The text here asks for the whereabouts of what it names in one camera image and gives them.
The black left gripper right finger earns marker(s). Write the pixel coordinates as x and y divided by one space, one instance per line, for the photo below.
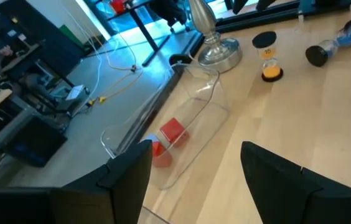
281 193

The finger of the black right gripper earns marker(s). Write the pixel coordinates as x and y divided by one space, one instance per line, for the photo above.
241 4
264 3

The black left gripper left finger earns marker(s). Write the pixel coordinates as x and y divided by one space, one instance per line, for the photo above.
122 186

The small red block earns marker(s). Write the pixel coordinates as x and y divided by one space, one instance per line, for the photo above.
161 155

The pale blue small block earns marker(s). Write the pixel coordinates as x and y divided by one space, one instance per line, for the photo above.
152 137

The orange sand timer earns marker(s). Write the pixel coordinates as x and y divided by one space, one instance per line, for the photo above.
270 70

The red plug adapter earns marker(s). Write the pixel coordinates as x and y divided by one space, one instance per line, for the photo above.
173 130

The indigo blue sand timer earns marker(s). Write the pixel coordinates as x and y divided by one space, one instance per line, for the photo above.
349 32

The black office chair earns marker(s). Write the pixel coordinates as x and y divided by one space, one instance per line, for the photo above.
169 12

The white shade silver table lamp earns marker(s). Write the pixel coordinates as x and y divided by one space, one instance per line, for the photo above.
219 56

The black box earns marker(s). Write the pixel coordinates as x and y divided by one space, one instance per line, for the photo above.
35 143

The black table leg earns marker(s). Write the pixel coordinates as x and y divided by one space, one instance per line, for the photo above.
146 32

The wide clear plastic bin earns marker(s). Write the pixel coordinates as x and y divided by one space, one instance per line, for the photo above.
206 102

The white floor device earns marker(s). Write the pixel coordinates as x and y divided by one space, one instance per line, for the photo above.
76 92

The red container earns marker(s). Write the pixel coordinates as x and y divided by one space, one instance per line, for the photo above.
118 6

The person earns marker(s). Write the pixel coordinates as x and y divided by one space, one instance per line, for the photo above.
6 50

